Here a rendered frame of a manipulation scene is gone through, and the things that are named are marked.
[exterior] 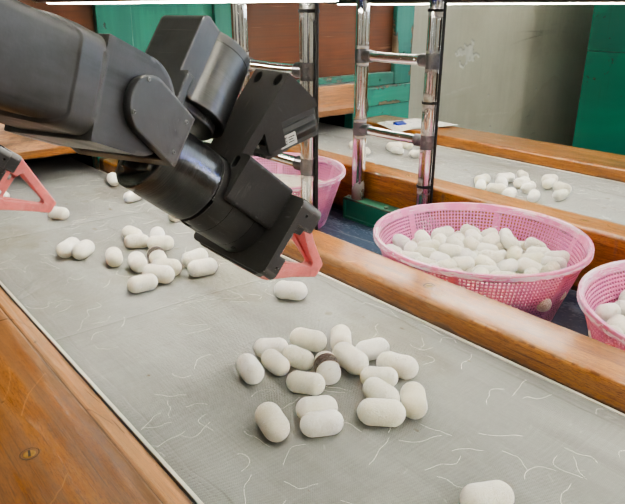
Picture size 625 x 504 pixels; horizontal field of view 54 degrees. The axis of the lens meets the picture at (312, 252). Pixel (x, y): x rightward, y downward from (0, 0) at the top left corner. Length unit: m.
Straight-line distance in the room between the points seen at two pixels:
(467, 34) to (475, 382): 2.69
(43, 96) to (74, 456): 0.23
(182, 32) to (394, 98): 1.32
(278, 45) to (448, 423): 1.12
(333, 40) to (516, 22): 1.95
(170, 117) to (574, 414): 0.37
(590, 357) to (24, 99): 0.46
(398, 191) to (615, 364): 0.59
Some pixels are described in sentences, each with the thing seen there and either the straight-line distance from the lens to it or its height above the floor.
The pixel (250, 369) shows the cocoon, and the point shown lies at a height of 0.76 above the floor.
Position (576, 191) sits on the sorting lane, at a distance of 1.15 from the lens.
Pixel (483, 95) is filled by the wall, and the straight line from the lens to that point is 3.30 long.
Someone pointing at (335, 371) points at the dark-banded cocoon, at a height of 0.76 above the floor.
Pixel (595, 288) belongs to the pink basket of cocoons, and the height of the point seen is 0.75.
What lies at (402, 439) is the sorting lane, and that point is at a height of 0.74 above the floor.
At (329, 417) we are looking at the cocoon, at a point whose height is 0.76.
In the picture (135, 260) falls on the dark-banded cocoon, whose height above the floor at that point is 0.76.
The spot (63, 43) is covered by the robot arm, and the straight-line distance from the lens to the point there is 0.34.
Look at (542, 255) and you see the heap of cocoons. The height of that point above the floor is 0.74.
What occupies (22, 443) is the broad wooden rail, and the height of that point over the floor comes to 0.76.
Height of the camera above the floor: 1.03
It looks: 22 degrees down
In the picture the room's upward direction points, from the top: straight up
